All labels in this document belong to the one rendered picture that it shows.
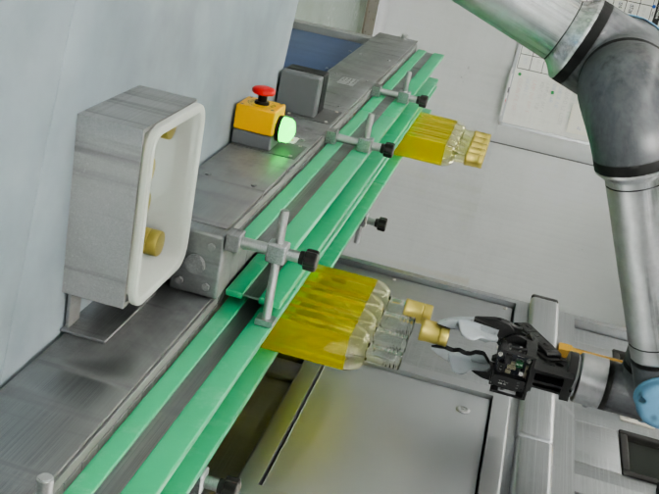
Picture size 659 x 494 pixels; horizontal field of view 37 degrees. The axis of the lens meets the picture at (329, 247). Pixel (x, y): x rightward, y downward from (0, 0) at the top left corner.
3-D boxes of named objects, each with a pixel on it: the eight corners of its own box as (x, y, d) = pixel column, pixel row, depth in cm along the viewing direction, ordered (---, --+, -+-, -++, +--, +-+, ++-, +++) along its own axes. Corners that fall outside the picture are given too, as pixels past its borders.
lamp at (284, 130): (272, 143, 170) (288, 147, 170) (276, 118, 169) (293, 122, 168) (278, 137, 175) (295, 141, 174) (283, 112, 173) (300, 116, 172)
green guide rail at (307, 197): (232, 246, 136) (287, 261, 135) (233, 240, 136) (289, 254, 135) (417, 52, 297) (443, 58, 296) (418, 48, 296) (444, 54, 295)
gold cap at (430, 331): (416, 343, 152) (444, 351, 151) (422, 322, 151) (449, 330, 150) (420, 334, 155) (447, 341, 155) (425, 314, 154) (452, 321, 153)
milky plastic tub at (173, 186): (64, 295, 118) (132, 314, 116) (80, 113, 109) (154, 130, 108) (125, 246, 134) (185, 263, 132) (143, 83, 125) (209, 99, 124)
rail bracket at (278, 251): (213, 315, 135) (300, 338, 134) (230, 200, 129) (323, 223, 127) (220, 306, 138) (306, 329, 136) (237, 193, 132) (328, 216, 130)
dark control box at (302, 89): (272, 109, 196) (313, 119, 195) (278, 69, 193) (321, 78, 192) (283, 100, 204) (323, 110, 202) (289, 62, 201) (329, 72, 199)
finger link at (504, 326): (478, 312, 149) (532, 334, 148) (479, 308, 150) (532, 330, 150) (465, 337, 151) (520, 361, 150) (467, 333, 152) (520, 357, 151)
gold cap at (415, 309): (408, 293, 158) (434, 300, 158) (406, 306, 161) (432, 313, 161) (402, 312, 156) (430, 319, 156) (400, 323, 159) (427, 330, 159)
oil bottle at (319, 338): (219, 338, 145) (361, 377, 142) (225, 303, 143) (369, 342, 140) (231, 322, 150) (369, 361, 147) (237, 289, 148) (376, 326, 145)
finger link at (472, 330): (440, 318, 146) (499, 343, 145) (445, 303, 151) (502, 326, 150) (432, 335, 147) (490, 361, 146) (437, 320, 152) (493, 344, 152)
